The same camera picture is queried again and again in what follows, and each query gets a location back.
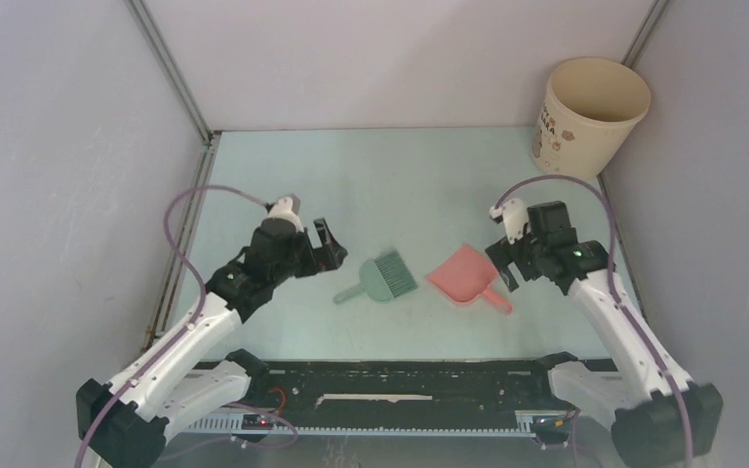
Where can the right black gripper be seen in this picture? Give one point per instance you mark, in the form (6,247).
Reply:
(501,253)

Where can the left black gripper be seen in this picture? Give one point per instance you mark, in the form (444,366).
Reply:
(327,257)

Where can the pink dustpan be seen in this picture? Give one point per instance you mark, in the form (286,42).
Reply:
(466,277)

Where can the green hand brush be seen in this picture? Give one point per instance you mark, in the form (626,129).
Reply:
(382,279)

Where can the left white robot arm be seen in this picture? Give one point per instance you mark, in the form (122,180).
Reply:
(129,420)

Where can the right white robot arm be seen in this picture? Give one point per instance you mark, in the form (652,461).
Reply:
(655,411)

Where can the beige plastic bucket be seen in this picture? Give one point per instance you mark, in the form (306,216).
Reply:
(590,107)

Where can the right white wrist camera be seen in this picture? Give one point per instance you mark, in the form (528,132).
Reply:
(513,216)

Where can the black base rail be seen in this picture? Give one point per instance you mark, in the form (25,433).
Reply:
(405,393)

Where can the white cable duct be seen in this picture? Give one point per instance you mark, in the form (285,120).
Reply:
(246,423)

